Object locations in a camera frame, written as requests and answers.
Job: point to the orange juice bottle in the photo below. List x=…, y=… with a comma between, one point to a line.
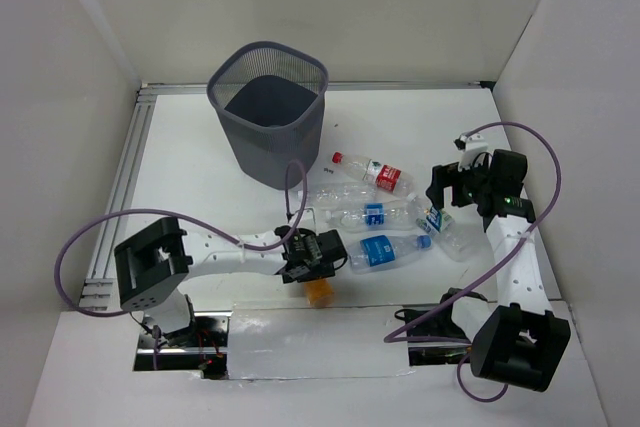
x=319, y=293

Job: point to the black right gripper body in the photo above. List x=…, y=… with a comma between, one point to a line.
x=468, y=185

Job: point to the aluminium frame rail back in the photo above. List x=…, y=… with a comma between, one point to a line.
x=167, y=89

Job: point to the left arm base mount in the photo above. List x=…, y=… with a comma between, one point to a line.
x=203, y=351

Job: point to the aluminium frame rail left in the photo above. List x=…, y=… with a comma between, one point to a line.
x=100, y=280

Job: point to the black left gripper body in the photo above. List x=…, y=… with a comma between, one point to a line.
x=329, y=247

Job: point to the blue label white cap bottle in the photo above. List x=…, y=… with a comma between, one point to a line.
x=395, y=215

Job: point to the red label red cap bottle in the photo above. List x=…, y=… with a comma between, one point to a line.
x=383, y=176

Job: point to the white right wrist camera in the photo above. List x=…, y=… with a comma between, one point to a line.
x=470, y=146

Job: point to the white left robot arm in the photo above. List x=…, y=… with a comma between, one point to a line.
x=153, y=263

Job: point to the green blue label bottle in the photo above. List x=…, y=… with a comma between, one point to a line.
x=453, y=238

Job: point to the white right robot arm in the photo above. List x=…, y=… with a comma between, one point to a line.
x=521, y=342

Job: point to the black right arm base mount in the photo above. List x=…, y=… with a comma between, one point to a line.
x=440, y=326

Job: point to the clear bottle blue-white cap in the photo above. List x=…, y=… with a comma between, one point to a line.
x=331, y=196

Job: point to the aluminium frame rail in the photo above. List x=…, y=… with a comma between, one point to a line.
x=100, y=280
x=167, y=89

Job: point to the grey mesh waste bin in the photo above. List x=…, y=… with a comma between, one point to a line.
x=270, y=101

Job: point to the silver reflective tape sheet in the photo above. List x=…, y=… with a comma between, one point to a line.
x=308, y=343

